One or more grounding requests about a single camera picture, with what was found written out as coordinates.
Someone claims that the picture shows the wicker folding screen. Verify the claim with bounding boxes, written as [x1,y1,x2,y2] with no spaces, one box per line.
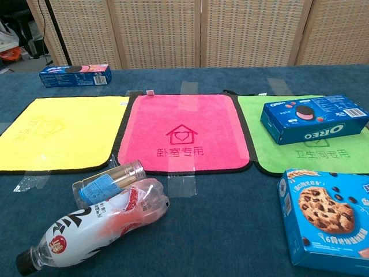
[25,0,369,70]

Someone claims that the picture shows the pink cloth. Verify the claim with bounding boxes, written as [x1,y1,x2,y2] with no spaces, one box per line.
[112,93,256,175]

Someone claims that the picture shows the clear jar biscuit sticks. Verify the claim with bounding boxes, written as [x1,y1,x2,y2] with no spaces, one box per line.
[71,160,147,207]

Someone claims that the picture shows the black tripod stand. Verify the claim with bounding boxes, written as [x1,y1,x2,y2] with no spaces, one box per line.
[47,0,72,66]

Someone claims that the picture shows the plastic bottle white label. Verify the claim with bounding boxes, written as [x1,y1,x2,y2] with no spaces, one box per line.
[16,178,170,276]

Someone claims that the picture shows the yellow cloth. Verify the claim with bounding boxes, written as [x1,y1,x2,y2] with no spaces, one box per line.
[0,96,130,176]

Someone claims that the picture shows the blue chocolate chip cookie box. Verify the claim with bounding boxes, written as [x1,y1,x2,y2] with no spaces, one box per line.
[277,169,369,268]

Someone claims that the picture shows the large blue Oreo box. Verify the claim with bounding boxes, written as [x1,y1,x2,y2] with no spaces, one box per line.
[260,95,369,145]

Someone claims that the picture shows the blue pink Oreo pack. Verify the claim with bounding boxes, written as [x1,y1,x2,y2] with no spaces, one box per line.
[39,64,112,88]

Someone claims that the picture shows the green cloth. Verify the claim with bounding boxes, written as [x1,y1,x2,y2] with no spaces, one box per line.
[236,93,369,177]

